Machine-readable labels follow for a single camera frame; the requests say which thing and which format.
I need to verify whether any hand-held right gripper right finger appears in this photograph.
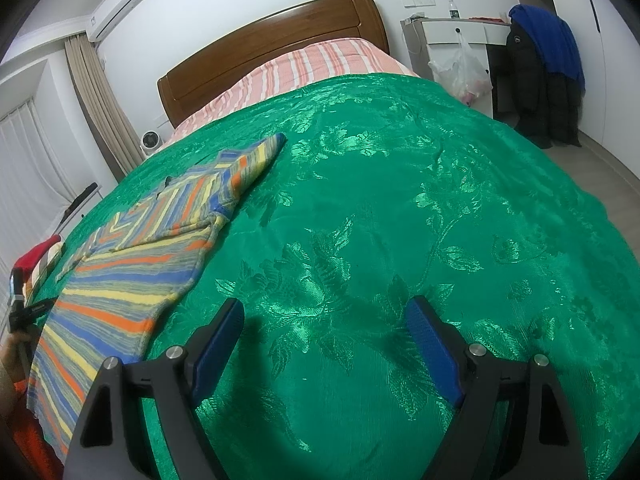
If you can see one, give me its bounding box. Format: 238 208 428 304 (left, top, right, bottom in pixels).
405 295 586 480

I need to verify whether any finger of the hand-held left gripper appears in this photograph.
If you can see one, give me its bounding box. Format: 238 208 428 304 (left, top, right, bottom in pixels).
19 297 60 323

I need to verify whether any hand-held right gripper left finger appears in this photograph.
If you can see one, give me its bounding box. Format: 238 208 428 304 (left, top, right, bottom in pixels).
62 297 246 480

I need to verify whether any striped knit sweater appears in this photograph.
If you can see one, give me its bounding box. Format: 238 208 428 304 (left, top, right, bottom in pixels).
26 133 287 463

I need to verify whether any person's left hand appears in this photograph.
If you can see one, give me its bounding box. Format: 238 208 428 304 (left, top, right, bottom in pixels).
0 334 28 393

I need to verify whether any striped pillow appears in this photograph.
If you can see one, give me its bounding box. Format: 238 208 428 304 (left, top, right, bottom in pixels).
25 242 68 293

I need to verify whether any red knit hat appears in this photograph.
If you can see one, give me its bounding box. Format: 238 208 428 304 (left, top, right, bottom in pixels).
14 240 63 273

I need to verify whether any white sheer curtain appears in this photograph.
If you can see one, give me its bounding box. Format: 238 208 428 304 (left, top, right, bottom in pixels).
0 57 118 271

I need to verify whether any green floral blanket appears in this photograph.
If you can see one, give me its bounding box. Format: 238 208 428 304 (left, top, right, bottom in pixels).
25 72 631 480

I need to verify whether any beige curtain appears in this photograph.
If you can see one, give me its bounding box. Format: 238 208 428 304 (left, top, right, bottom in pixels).
64 32 143 181

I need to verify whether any clear plastic bag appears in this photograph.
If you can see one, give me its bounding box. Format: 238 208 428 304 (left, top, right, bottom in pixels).
428 32 493 101

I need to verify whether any black padded jacket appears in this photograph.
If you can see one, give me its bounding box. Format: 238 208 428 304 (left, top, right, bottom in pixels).
502 17 583 150

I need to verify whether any pink striped bed sheet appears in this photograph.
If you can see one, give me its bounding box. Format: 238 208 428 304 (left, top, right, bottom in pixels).
170 37 421 143

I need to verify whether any white air conditioner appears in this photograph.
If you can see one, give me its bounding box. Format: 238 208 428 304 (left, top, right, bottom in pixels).
85 0 150 43

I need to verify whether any white desk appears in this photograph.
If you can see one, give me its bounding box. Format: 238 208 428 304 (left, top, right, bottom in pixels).
400 16 513 121

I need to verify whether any white wardrobe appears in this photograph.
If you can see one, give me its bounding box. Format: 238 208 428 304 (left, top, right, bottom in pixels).
510 0 640 181

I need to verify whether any wooden headboard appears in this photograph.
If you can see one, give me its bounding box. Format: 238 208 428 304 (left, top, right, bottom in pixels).
157 0 391 128

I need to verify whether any blue knit cloth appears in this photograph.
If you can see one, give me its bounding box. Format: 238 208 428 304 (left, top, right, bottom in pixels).
508 4 586 95

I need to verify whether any black long-handled tool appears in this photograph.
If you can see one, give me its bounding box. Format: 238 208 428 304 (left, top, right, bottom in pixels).
61 182 98 233

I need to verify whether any white charging cable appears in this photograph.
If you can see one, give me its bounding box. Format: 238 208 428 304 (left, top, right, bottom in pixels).
405 10 426 55

